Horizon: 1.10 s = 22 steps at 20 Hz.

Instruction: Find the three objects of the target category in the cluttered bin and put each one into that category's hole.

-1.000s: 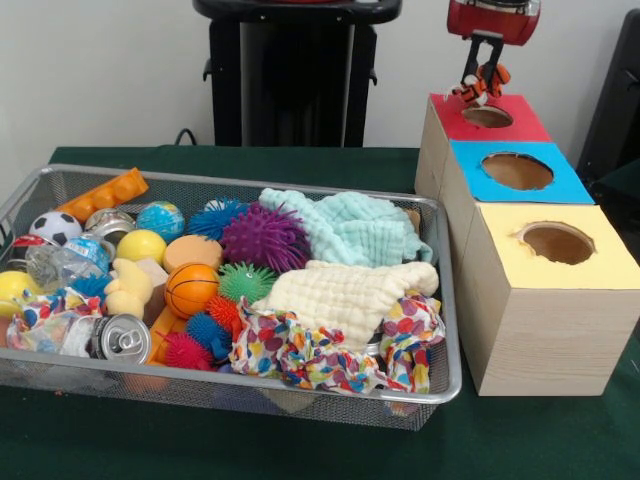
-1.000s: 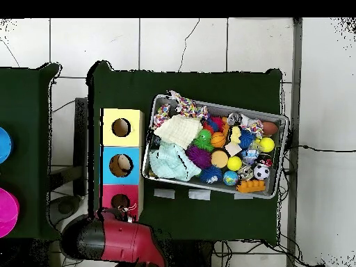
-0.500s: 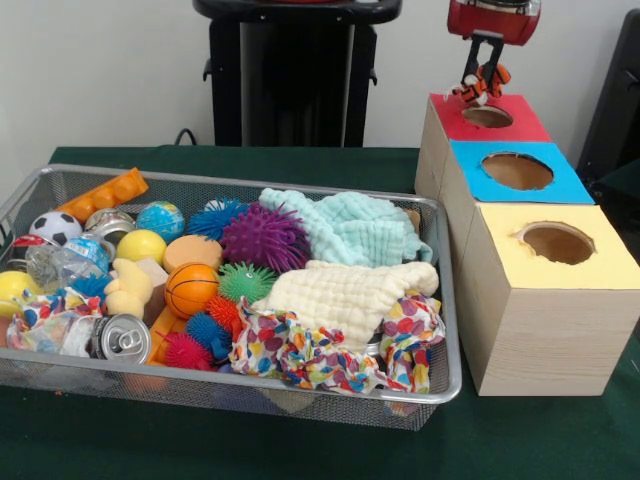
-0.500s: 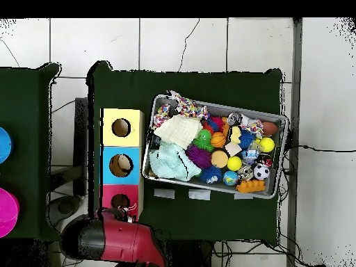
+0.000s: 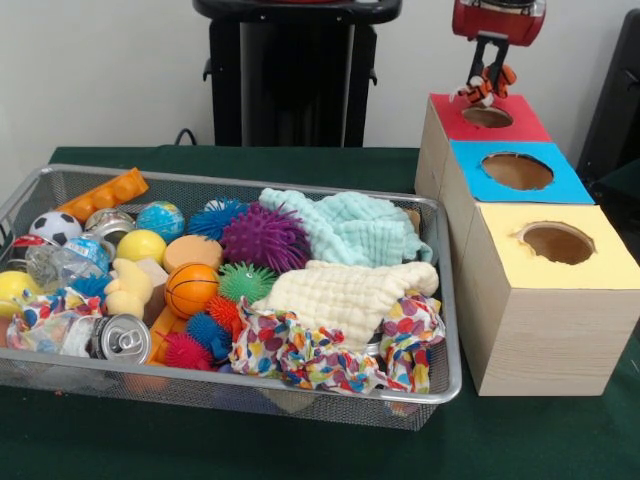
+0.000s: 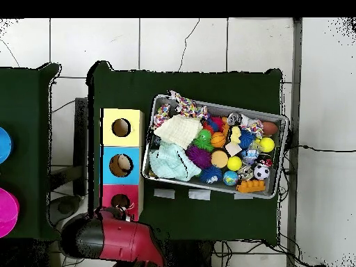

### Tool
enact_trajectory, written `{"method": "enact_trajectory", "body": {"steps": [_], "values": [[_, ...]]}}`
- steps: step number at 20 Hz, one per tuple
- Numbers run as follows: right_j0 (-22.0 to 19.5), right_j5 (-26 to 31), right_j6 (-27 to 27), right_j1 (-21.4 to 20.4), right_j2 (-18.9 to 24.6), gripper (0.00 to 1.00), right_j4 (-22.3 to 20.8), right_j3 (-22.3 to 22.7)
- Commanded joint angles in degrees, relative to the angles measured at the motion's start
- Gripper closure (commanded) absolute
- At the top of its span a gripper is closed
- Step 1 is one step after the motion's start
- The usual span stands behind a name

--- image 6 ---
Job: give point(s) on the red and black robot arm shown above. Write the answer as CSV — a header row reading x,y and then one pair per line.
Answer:
x,y
125,242

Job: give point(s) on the wooden box with three holes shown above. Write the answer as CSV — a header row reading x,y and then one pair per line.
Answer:
x,y
135,133

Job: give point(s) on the silver mesh bin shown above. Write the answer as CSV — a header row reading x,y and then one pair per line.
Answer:
x,y
222,109

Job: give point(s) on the white tape label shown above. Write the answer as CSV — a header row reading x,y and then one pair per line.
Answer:
x,y
243,196
164,193
199,195

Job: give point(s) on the mint green cloth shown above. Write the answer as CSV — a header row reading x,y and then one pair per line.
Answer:
x,y
169,162

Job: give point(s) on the magenta round disc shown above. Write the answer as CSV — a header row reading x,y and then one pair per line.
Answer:
x,y
8,212

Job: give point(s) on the purple spiky ball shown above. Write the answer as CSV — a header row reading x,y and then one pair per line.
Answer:
x,y
198,157

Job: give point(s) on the cream waffle cloth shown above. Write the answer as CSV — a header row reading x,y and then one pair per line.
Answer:
x,y
179,130

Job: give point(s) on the polka dot cloth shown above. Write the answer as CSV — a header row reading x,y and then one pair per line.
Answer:
x,y
162,115

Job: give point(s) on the blue round disc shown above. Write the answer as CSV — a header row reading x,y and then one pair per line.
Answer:
x,y
5,145

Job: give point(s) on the green spiky ball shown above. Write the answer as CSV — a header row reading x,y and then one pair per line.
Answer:
x,y
203,140

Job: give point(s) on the dark green side table cloth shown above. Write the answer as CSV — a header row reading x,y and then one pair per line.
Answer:
x,y
27,111

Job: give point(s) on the orange toy basketball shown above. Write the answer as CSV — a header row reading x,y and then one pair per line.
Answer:
x,y
218,139

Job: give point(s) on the confetti print cloth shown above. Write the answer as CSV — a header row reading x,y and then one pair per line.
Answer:
x,y
189,107

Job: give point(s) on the orange plastic block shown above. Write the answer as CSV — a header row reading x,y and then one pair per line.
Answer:
x,y
251,186

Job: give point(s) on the black and white soccer ball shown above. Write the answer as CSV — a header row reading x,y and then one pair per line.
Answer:
x,y
262,172

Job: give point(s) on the yellow ball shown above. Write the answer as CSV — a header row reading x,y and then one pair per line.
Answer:
x,y
267,144

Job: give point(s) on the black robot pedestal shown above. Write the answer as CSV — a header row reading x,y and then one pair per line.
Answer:
x,y
189,256

